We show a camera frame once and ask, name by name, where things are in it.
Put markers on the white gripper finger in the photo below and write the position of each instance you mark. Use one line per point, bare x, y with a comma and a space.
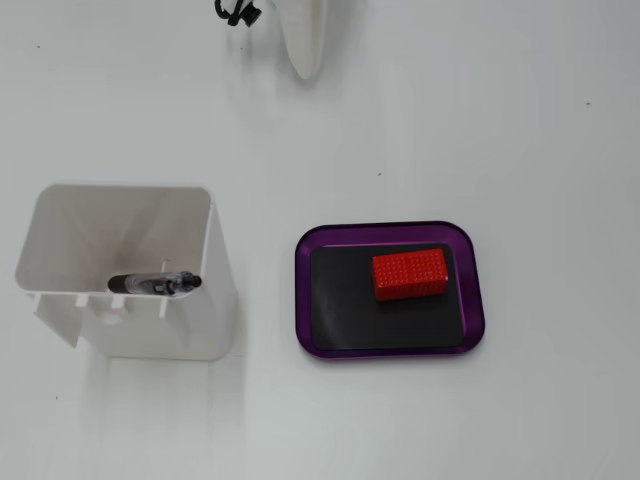
302, 35

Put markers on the black clear retractable pen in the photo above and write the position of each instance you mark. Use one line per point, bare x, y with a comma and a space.
150, 284

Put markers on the white plastic pen holder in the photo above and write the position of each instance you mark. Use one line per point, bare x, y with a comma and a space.
220, 300

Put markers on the red studded block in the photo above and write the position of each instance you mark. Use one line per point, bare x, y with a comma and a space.
410, 275

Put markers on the purple metal tray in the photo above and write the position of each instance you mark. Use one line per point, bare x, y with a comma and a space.
302, 300

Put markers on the black mat inside tray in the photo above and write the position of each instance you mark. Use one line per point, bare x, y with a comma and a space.
350, 320

